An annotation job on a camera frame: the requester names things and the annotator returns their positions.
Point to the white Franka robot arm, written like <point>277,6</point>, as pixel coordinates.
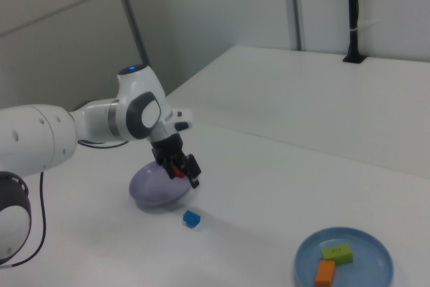
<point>30,139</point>

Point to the orange block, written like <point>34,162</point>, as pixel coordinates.
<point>325,273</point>

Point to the blue block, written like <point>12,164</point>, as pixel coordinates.
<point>191,218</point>

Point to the green block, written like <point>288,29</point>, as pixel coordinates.
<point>337,254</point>

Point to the black pole mount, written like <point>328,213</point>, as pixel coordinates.
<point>352,14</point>

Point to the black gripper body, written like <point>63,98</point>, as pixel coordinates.
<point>168,149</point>

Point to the purple plate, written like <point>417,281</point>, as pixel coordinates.
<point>151,187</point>

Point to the grey partition post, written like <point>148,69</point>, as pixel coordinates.
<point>134,31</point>
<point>295,4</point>

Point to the red cylinder block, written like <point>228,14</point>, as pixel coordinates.
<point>178,171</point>

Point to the blue plate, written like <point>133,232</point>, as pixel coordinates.
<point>369,243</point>

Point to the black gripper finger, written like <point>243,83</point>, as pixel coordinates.
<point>193,169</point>
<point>169,169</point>

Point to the white adjacent table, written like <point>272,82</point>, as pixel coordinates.
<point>302,99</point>

